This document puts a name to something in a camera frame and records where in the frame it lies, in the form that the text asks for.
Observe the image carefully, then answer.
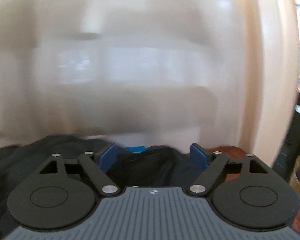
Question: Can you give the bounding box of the black puffer jacket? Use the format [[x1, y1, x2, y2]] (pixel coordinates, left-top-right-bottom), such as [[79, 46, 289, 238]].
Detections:
[[0, 135, 200, 238]]

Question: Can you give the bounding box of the blue package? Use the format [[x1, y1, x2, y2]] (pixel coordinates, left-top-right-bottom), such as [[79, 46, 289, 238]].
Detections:
[[124, 146, 147, 154]]

